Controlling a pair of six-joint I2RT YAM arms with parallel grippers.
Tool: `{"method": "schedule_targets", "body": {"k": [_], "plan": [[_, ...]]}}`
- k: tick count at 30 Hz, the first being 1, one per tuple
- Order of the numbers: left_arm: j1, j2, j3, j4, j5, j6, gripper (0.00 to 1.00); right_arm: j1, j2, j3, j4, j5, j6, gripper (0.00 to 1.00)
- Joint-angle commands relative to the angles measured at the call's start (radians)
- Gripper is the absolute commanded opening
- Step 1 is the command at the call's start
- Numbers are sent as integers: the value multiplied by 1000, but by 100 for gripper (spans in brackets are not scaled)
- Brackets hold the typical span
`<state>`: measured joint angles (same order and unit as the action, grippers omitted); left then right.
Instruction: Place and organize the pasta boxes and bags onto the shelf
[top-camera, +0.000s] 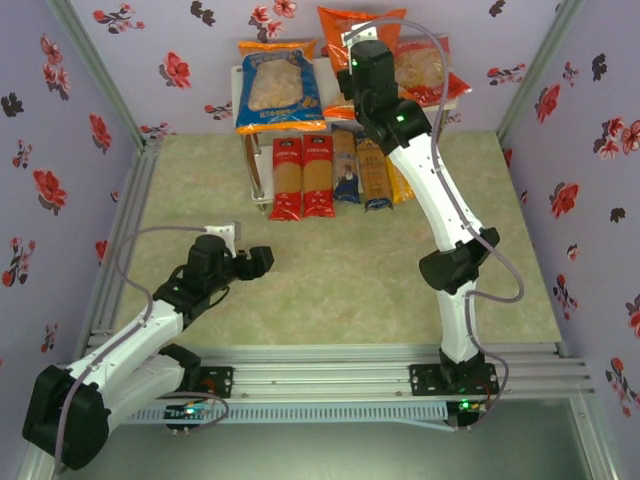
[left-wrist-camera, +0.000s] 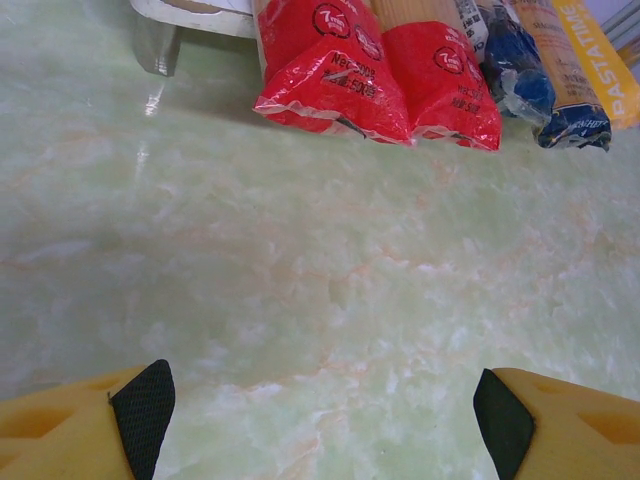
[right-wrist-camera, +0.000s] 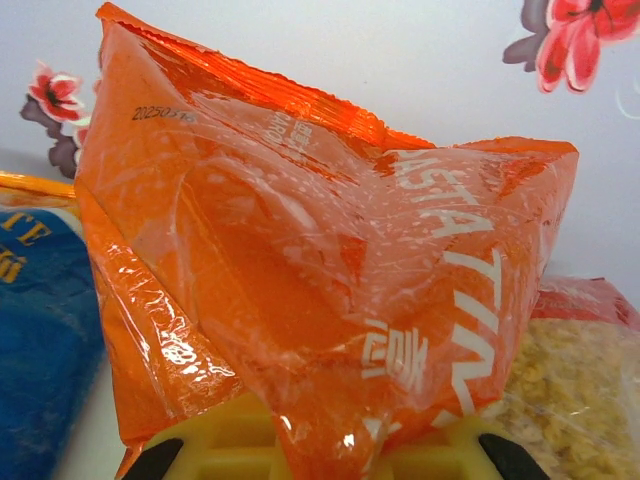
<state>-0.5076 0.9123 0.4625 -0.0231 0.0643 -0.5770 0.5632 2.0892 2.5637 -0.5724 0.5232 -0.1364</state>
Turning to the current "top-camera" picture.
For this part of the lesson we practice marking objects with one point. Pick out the dark blue star spaghetti bag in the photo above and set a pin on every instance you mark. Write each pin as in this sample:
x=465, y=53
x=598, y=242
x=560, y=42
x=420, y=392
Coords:
x=375, y=185

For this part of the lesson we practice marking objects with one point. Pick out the white two-tier shelf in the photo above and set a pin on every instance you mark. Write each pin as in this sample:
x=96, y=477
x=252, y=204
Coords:
x=321, y=75

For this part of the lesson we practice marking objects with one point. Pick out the blue spaghetti bag with figure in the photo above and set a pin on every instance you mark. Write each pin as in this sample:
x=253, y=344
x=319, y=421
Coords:
x=346, y=165

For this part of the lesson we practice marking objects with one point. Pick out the red spaghetti bag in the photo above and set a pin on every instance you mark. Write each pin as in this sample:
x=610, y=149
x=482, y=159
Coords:
x=318, y=170
x=286, y=170

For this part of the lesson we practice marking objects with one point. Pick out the long aluminium frame rail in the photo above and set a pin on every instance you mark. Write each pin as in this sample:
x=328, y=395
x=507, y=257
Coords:
x=325, y=380

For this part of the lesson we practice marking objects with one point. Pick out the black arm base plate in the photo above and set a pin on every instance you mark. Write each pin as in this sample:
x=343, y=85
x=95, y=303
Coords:
x=422, y=380
x=220, y=382

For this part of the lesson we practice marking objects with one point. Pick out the red macaroni bag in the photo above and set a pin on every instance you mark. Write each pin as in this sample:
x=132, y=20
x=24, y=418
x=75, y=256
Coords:
x=425, y=65

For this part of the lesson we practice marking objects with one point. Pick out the small circuit board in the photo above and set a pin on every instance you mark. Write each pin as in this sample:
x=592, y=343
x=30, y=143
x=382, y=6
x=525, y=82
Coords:
x=465, y=407
x=187, y=411

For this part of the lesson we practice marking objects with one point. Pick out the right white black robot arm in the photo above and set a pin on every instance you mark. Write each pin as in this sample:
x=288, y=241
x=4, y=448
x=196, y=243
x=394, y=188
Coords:
x=430, y=190

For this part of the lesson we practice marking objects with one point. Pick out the blue macaroni bag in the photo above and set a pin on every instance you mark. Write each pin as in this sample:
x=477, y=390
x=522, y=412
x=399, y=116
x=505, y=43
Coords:
x=280, y=85

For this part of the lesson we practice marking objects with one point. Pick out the orange pasta bag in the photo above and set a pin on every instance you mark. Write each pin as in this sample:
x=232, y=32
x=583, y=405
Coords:
x=335, y=30

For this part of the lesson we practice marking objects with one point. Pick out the aluminium corner post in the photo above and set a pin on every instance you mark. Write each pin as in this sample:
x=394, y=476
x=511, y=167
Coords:
x=102, y=75
x=535, y=75

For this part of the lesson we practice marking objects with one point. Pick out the green marbled table mat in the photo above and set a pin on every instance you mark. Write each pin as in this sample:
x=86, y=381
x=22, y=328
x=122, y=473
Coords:
x=200, y=165

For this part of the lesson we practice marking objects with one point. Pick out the slanted aluminium side rail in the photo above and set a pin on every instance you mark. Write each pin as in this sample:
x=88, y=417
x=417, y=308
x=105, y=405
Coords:
x=135, y=190

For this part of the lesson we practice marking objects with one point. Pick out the yellow spaghetti bag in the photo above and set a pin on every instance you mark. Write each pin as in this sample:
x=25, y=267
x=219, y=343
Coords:
x=400, y=187

